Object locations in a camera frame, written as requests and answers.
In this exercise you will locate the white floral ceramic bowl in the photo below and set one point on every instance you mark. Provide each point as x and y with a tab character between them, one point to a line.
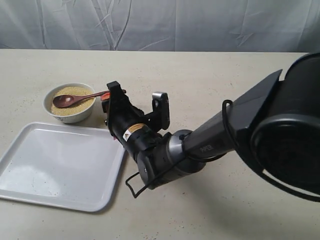
70	119

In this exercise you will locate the brown wooden spoon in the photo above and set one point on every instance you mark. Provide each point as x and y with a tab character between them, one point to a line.
65	101

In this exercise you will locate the white backdrop curtain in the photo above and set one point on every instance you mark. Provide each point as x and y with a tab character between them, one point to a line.
161	25

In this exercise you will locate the tan grain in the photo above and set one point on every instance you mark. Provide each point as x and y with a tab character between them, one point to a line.
75	108

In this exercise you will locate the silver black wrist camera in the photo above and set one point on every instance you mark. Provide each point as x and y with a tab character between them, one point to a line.
159	118

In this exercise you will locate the white rectangular plastic tray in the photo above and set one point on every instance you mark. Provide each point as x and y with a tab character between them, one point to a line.
69	167

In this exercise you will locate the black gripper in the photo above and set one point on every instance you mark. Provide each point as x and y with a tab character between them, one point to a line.
126	122

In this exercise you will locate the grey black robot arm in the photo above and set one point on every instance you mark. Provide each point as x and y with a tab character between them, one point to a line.
274	128

